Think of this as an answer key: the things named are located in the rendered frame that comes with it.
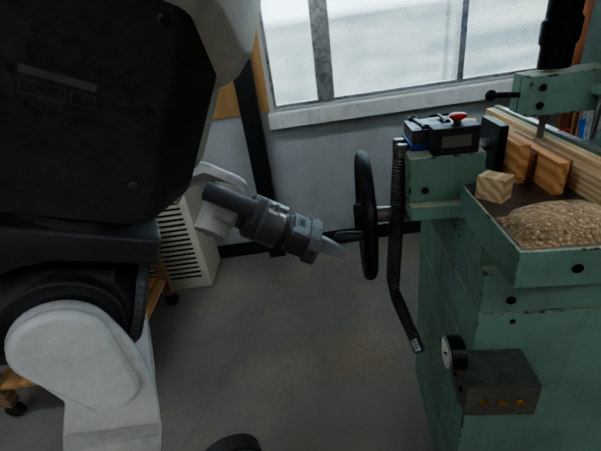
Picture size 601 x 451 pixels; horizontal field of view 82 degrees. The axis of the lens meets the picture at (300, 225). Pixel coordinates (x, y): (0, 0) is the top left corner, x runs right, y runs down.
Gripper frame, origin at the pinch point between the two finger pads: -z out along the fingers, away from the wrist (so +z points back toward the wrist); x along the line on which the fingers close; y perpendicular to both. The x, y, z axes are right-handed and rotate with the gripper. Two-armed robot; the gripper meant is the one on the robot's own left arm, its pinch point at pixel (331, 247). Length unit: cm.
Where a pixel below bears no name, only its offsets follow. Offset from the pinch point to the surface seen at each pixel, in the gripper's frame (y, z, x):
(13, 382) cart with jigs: -117, 78, -22
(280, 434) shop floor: -82, -19, -12
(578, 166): 32.3, -28.5, 3.4
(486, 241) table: 17.2, -19.1, 10.4
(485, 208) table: 21.1, -17.4, 7.1
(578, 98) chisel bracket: 42, -28, -7
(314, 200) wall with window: -46, -12, -132
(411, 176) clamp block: 18.8, -7.9, -3.1
